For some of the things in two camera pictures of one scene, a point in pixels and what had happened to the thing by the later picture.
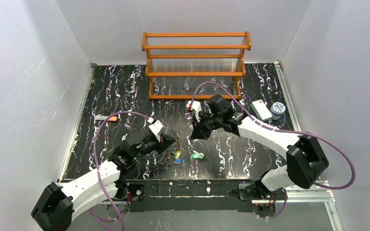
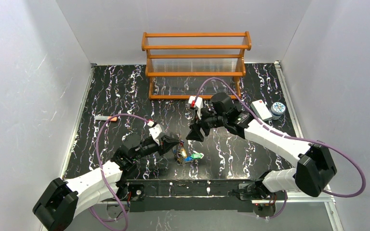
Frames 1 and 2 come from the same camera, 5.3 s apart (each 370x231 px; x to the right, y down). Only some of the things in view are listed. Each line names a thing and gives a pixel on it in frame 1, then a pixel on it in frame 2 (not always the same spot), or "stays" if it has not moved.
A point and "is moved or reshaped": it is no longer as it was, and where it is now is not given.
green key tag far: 196,156 stays
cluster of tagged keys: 174,155 is moved or reshaped
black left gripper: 161,143 stays
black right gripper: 202,124 stays
